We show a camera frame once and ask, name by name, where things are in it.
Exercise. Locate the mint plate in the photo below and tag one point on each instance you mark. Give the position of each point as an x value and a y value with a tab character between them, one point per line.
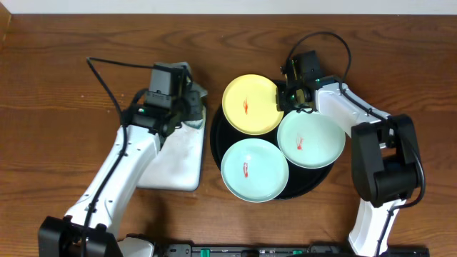
310	140
254	170

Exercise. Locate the yellow plate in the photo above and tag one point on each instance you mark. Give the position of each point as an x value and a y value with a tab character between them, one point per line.
249	104

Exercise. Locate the green scouring sponge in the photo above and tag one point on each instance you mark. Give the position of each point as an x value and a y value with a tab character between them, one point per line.
199	124

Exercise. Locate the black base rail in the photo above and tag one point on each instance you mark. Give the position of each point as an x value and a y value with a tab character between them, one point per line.
186	250

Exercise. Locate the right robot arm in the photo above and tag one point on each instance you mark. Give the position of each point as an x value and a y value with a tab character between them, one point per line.
386	165

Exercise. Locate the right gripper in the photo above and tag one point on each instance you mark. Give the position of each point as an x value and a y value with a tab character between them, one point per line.
283	105

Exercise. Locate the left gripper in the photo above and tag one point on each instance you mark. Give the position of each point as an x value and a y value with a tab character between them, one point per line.
195	101

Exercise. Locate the black round tray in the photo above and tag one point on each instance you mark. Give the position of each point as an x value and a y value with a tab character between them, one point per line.
301	180

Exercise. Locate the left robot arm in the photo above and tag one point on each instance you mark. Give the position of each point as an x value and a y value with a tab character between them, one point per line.
159	145

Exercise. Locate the mint plate front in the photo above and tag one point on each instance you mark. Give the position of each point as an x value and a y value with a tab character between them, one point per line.
254	170

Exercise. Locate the black rectangular foam tray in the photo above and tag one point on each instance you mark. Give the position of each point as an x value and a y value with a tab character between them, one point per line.
178	164

